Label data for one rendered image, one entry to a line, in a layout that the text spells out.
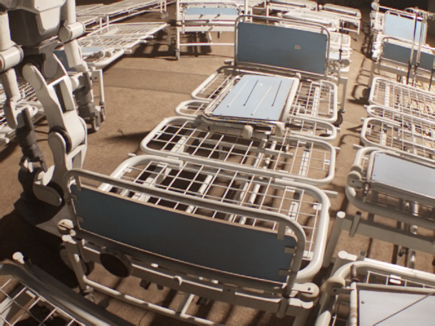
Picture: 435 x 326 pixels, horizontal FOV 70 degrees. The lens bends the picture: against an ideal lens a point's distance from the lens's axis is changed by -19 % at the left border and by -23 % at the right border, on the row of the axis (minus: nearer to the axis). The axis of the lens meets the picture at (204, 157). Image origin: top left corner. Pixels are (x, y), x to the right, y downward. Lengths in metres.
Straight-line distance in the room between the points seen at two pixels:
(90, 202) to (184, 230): 0.31
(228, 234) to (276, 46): 2.00
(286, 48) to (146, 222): 2.00
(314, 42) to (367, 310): 2.11
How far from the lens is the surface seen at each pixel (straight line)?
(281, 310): 1.15
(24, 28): 1.54
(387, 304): 1.08
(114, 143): 2.86
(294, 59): 2.80
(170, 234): 1.05
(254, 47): 2.83
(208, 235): 1.00
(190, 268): 1.11
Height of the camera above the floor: 1.34
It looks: 31 degrees down
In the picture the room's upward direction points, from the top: straight up
